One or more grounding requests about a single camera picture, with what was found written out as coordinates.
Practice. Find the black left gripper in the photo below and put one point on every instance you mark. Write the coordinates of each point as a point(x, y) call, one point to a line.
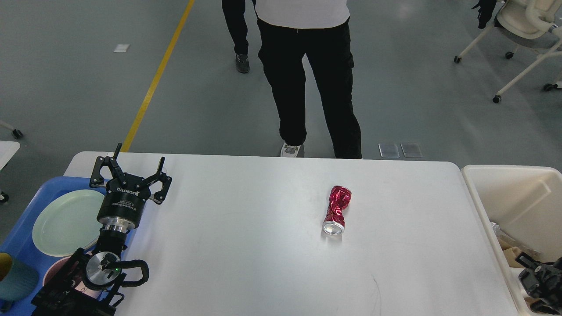
point(124, 204)

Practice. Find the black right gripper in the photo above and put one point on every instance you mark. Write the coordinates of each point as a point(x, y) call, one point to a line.
point(542, 281)

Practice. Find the mint green plate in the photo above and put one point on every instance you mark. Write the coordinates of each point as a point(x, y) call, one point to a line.
point(68, 223)

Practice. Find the pink HOME mug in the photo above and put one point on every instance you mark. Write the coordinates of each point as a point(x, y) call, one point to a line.
point(53, 270)

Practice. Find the teal mug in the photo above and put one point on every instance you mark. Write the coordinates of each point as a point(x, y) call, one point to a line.
point(17, 279)

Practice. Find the crushed red can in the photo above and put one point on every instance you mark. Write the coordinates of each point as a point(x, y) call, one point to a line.
point(338, 201)

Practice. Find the brown paper bag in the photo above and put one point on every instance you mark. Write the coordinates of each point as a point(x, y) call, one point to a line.
point(511, 250)

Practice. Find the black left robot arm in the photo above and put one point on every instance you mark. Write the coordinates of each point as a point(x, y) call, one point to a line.
point(89, 284)

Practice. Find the beige plastic bin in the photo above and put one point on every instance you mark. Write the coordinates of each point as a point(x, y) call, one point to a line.
point(525, 202)

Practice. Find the blue plastic tray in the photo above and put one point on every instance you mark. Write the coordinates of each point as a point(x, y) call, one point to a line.
point(19, 242)

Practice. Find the chair caster at left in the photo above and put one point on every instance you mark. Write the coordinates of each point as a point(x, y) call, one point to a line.
point(17, 134)

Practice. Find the white side table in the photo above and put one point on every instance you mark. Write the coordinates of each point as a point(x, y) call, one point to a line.
point(7, 151)

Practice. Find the clear floor plate right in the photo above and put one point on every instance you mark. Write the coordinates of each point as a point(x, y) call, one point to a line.
point(411, 150)

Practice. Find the clear floor plate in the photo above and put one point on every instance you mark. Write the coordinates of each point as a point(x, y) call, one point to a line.
point(411, 150)
point(389, 150)

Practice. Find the clear floor plate left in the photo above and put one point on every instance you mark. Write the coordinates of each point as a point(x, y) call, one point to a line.
point(389, 150)

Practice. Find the person in dark sneakers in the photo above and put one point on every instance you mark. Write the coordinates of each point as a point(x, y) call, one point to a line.
point(234, 14)

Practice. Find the white office chair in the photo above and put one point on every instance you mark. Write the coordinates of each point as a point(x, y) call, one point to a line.
point(530, 24)

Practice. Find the black garment on chair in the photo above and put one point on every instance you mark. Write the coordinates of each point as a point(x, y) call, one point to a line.
point(485, 11)

